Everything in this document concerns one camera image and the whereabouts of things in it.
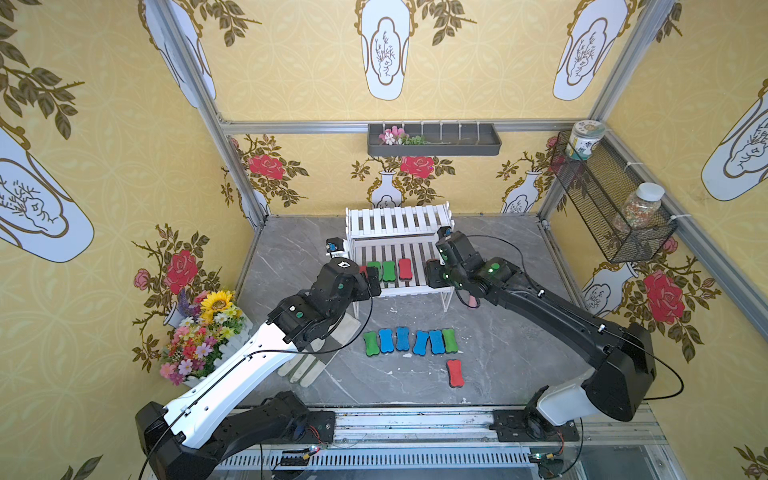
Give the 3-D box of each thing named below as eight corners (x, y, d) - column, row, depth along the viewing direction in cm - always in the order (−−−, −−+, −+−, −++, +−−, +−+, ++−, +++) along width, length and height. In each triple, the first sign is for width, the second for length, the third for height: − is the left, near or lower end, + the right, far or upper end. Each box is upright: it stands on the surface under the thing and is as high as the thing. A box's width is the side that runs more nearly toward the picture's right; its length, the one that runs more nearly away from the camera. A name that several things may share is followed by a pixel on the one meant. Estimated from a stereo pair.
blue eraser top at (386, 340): (379, 352, 88) (379, 349, 86) (379, 332, 92) (379, 328, 90) (394, 352, 88) (394, 349, 86) (394, 332, 92) (394, 328, 90)
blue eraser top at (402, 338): (395, 350, 89) (395, 347, 87) (395, 330, 93) (395, 326, 91) (410, 350, 89) (410, 347, 87) (409, 330, 93) (409, 326, 91)
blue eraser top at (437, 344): (431, 353, 88) (432, 350, 87) (429, 333, 92) (430, 330, 91) (444, 353, 88) (445, 350, 87) (441, 333, 92) (442, 330, 91)
